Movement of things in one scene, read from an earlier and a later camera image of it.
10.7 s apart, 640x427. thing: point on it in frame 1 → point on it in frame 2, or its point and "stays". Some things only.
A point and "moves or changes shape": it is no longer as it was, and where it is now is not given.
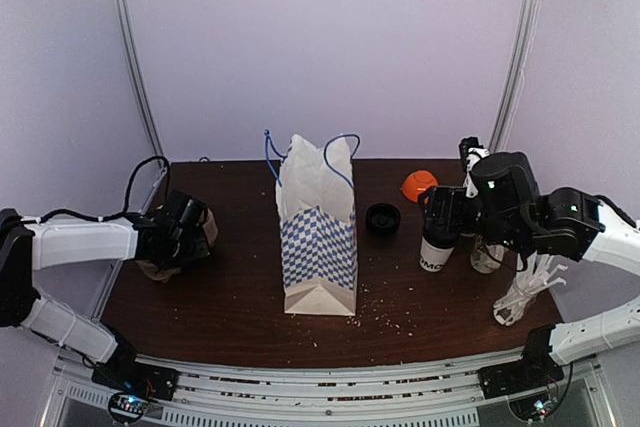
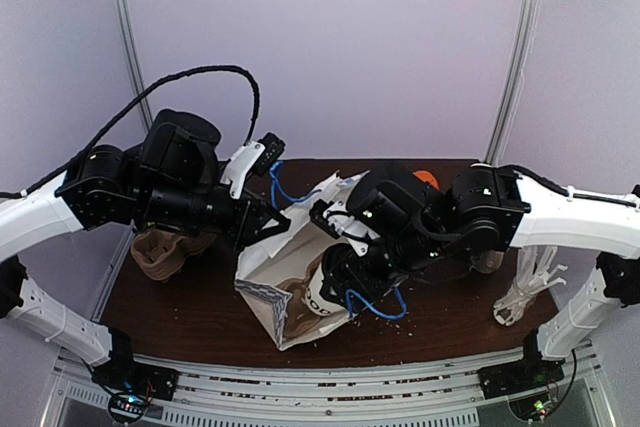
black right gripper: (442, 208) → (356, 278)
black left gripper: (202, 249) → (236, 234)
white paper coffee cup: (433, 259) moves or changes shape
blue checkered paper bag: (316, 211) → (275, 272)
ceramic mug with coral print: (487, 259) stays
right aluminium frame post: (522, 48) stays
